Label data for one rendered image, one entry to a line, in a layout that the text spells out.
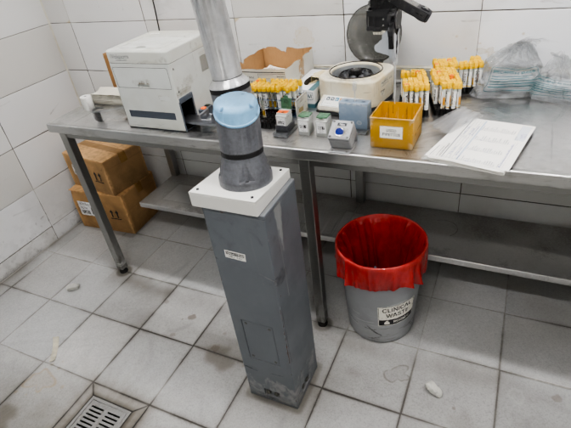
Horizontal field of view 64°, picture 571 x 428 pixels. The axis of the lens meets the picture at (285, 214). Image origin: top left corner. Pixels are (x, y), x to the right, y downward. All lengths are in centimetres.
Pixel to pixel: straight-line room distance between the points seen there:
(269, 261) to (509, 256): 109
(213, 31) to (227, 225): 51
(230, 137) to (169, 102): 61
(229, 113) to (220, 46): 20
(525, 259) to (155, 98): 155
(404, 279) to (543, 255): 62
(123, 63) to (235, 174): 77
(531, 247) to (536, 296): 28
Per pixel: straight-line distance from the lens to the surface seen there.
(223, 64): 128
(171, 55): 170
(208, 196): 124
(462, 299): 220
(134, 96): 185
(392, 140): 144
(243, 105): 117
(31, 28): 299
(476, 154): 140
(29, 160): 295
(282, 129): 159
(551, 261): 206
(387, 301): 178
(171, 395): 198
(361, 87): 168
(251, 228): 123
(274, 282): 134
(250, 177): 121
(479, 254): 202
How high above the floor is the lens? 154
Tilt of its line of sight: 34 degrees down
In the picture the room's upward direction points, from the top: 8 degrees counter-clockwise
